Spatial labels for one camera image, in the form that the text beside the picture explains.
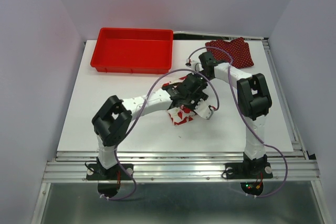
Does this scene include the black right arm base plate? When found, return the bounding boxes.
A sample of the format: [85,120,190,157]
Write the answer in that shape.
[221,163,273,181]

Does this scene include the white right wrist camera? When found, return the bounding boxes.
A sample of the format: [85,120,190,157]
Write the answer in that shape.
[185,59,203,72]

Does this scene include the white red floral skirt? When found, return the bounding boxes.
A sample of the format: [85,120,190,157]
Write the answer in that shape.
[161,74,196,125]

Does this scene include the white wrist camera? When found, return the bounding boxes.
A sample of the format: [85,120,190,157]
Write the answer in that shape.
[185,59,203,72]
[194,101,213,120]

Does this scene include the aluminium frame rail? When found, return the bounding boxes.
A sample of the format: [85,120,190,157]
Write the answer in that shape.
[43,151,320,184]

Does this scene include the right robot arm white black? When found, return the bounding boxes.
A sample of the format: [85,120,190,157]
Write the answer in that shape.
[186,51,272,177]

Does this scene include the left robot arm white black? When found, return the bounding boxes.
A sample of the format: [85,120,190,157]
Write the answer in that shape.
[91,72,209,179]

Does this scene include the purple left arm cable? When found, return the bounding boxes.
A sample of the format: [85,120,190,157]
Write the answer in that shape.
[98,68,219,200]

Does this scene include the dark red polka-dot skirt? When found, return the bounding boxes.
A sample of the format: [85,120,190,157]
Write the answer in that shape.
[205,37,254,69]

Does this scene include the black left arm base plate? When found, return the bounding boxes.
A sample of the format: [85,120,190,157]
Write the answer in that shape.
[85,163,131,181]

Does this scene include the red plastic bin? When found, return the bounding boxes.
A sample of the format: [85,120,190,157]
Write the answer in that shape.
[90,27,173,74]

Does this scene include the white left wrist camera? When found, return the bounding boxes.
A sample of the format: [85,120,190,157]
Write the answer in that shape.
[194,101,213,120]

